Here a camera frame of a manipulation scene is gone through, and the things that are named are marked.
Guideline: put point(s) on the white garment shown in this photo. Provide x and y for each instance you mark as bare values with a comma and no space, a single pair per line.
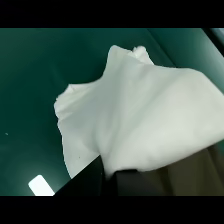
143,113

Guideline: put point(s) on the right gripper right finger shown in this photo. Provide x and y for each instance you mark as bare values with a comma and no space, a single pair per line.
133,184

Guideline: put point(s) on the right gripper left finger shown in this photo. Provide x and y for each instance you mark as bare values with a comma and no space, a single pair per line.
87,181

